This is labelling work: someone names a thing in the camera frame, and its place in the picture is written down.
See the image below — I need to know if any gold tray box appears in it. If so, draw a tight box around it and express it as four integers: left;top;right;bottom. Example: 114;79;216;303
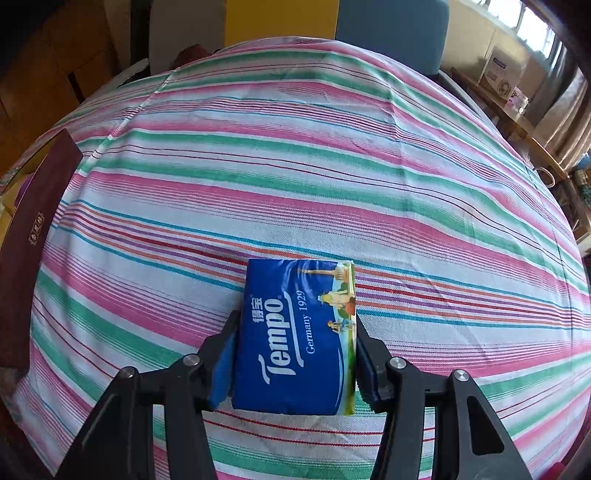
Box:
1;129;82;374

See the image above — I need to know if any wooden desk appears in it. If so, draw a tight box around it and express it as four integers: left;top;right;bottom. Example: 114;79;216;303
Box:
451;68;568;180

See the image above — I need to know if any wooden wardrobe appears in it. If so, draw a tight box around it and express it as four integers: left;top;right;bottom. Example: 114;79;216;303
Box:
1;1;120;172

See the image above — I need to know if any striped bed sheet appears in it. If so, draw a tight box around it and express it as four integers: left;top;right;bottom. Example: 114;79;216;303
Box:
7;37;590;479

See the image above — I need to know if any small pink box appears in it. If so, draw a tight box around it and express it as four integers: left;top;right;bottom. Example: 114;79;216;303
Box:
506;87;529;115

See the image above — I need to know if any white cardboard box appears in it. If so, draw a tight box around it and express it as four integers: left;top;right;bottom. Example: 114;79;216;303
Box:
478;46;525;102

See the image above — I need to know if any blue Tempo tissue pack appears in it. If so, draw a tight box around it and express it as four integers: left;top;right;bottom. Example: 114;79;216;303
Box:
231;259;356;416

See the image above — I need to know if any grey yellow blue chair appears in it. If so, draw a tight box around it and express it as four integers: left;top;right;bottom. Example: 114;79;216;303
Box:
103;0;463;93

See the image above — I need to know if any dark red cushion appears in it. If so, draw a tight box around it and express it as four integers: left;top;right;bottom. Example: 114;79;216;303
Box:
171;44;211;69

